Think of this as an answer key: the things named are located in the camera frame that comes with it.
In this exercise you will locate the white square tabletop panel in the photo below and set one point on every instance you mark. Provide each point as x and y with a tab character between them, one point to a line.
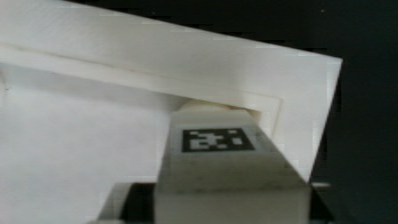
100	72

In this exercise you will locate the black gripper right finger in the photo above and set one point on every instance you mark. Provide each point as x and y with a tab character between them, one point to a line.
327	209

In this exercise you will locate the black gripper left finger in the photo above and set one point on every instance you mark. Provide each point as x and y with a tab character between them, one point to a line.
128	208

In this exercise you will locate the white leg with marker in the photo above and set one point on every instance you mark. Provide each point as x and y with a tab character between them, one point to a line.
228	183

